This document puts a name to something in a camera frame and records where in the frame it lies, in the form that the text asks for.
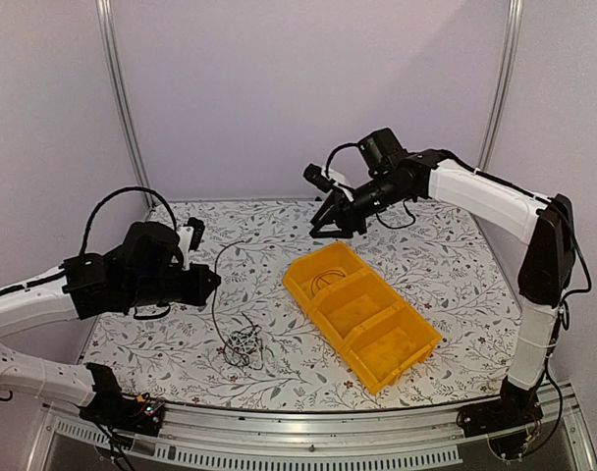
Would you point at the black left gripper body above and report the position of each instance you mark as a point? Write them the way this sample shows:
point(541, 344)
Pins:
point(155, 291)

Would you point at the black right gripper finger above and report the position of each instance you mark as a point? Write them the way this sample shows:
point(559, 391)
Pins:
point(319, 232)
point(328, 212)

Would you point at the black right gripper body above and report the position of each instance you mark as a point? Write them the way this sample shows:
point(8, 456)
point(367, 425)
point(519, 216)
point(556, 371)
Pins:
point(356, 223)

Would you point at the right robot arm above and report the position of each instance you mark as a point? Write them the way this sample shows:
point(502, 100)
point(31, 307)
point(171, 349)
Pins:
point(365, 178)

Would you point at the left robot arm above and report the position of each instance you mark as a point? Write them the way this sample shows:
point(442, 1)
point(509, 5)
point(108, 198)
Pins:
point(151, 267)

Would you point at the floral table cloth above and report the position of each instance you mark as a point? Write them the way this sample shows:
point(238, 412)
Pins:
point(252, 347)

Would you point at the yellow three-compartment bin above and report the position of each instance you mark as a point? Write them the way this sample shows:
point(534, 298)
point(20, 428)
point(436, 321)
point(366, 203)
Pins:
point(373, 329)

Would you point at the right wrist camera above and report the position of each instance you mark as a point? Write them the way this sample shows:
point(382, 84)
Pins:
point(328, 180)

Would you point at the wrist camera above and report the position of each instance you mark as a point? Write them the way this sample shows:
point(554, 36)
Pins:
point(328, 180)
point(190, 235)

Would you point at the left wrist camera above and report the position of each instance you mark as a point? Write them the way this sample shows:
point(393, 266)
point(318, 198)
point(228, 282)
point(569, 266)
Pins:
point(190, 235)

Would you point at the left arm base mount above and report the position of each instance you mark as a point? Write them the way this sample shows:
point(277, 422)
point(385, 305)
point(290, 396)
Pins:
point(140, 414)

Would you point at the aluminium front rail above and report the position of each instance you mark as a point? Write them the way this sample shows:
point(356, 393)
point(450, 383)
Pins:
point(418, 438)

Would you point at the right rear aluminium post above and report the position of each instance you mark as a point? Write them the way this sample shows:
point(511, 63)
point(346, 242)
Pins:
point(500, 97)

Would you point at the aluminium post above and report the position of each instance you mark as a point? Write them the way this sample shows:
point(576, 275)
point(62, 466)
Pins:
point(123, 108)
point(500, 97)

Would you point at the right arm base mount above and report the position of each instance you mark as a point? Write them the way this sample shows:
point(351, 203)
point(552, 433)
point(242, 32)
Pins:
point(516, 413)

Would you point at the left rear aluminium post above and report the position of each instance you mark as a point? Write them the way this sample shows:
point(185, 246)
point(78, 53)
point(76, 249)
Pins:
point(123, 108)

